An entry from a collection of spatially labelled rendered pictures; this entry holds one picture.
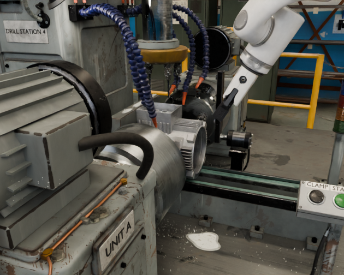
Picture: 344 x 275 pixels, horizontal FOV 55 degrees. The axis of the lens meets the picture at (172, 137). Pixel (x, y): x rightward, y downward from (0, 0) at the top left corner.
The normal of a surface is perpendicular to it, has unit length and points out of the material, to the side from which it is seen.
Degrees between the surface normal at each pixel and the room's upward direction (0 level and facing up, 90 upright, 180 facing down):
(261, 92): 90
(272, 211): 90
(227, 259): 0
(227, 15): 90
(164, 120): 90
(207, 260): 0
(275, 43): 109
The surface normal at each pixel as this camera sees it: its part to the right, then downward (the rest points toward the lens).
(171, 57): 0.44, 0.33
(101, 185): 0.00, -0.93
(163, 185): 0.89, -0.15
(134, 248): 0.94, 0.12
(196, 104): -0.36, 0.34
